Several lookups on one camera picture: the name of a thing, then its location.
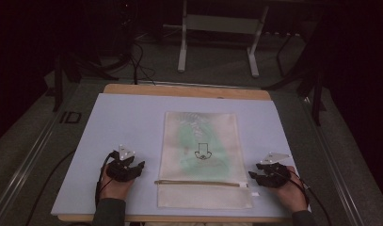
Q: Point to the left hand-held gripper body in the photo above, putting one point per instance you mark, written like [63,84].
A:
[119,172]

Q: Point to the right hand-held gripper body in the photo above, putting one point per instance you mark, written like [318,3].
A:
[275,175]

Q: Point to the beige mesh zipper bag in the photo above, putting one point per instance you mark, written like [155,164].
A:
[204,194]

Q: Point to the person's left hand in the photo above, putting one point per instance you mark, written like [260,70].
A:
[115,189]

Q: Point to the person's right hand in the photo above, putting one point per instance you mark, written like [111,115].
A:
[291,194]

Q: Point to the pale blue table mat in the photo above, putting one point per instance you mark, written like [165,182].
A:
[123,125]

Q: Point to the green cloth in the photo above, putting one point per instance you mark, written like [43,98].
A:
[186,147]

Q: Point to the wooden table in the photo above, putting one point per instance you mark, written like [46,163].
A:
[186,91]

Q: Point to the black stand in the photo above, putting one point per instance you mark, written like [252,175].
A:
[58,84]
[317,94]

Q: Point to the white metal stand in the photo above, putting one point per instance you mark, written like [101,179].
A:
[222,24]

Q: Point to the grey metal floor rail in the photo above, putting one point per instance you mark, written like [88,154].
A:
[26,157]
[335,163]

